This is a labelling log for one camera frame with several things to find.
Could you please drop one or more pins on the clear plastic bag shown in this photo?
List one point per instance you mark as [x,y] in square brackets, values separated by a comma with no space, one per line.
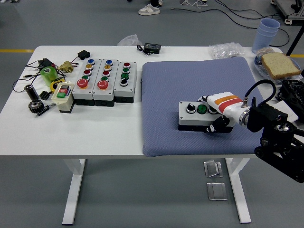
[128,40]

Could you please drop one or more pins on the clear plastic blister pack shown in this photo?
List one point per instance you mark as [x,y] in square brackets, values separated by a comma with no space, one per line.
[225,50]

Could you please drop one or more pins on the brass valve fitting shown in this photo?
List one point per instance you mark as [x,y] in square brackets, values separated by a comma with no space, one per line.
[66,67]

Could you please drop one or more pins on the black digital panel meter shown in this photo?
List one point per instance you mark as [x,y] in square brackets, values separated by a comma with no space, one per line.
[152,47]

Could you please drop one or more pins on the light blue plastic cup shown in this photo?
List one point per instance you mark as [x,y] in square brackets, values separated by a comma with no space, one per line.
[266,31]
[269,23]
[261,42]

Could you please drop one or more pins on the person's leg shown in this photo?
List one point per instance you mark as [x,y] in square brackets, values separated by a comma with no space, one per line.
[154,2]

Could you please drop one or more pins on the white bread slice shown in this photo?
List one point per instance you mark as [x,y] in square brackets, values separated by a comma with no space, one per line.
[279,65]

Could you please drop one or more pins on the black pen-shaped tool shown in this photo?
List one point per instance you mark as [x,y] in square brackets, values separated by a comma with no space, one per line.
[45,110]

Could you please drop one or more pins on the black power adapter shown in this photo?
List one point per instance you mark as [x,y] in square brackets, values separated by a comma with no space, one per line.
[45,63]

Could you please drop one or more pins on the grey five-button emergency stop box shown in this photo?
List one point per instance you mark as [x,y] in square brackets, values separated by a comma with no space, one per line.
[102,93]
[82,92]

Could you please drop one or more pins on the blue-grey quilted mat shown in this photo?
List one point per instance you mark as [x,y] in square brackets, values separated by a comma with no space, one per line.
[166,95]

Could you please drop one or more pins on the clear plastic wrap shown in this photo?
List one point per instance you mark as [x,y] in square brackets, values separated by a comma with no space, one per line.
[279,81]

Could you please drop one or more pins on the grey selector three-button control box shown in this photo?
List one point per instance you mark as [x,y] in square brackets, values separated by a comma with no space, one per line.
[123,91]
[190,118]

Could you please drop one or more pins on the metal floor plate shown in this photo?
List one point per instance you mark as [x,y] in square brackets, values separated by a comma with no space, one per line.
[216,191]
[212,169]

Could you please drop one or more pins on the black ribbed object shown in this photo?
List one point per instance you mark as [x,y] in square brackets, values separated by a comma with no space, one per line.
[293,91]

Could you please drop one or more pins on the person's white grey shoe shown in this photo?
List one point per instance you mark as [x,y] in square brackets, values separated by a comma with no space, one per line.
[148,10]

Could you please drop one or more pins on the white table leg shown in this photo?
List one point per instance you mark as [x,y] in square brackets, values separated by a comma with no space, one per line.
[240,190]
[73,190]

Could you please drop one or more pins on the small black heat sink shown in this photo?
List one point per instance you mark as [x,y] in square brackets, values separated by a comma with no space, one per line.
[44,95]

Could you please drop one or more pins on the yellow tape roll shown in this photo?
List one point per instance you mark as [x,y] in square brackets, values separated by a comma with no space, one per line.
[52,86]

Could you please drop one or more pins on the green translucent tape roll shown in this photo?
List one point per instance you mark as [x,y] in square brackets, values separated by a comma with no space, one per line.
[47,76]

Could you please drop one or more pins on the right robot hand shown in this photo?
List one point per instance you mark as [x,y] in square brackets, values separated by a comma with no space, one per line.
[228,104]

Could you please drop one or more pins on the black gear with shaft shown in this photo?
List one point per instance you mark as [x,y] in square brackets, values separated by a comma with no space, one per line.
[34,105]

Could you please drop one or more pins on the white card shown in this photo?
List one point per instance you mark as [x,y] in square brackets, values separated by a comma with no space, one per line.
[288,111]

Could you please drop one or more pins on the white switch box green button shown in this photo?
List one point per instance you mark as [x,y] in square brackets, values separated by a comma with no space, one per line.
[63,103]

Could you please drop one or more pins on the metal equipment frame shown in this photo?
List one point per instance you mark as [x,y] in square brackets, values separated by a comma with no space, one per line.
[289,9]

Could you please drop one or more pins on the blue plate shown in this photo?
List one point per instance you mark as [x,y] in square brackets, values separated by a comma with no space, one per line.
[257,63]

